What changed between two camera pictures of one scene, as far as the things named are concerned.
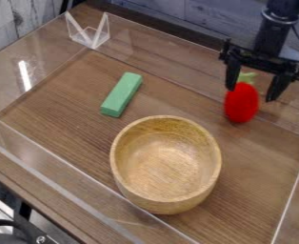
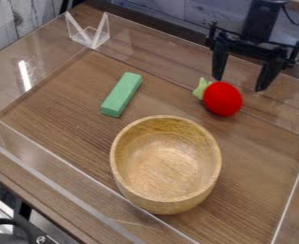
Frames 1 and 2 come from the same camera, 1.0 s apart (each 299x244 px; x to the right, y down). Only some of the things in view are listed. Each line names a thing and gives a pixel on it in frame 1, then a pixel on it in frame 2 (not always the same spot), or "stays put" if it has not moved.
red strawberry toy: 241,102 → 220,96
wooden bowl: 165,161 stays put
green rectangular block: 121,94 stays put
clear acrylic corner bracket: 89,36 stays put
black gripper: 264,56 → 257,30
